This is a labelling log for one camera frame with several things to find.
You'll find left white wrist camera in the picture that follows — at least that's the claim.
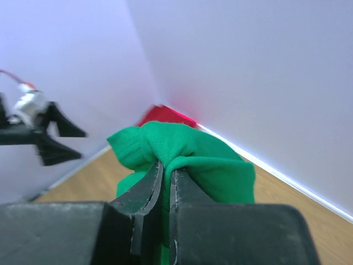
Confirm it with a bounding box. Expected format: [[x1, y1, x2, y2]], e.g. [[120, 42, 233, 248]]
[[9, 82, 48, 128]]

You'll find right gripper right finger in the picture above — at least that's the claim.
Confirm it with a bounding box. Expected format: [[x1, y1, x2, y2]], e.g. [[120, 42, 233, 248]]
[[169, 169, 215, 264]]

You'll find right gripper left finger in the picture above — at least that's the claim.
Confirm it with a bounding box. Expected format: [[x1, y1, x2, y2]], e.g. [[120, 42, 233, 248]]
[[110, 160, 163, 256]]

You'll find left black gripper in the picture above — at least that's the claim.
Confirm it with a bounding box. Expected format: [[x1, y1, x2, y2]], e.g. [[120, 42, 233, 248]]
[[1, 93, 87, 166]]

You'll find folded red t shirt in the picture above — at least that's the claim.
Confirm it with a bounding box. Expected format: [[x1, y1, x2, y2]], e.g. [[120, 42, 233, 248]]
[[137, 105, 197, 128]]

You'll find green t shirt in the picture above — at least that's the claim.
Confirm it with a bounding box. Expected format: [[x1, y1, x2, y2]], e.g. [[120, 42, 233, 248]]
[[107, 121, 256, 264]]

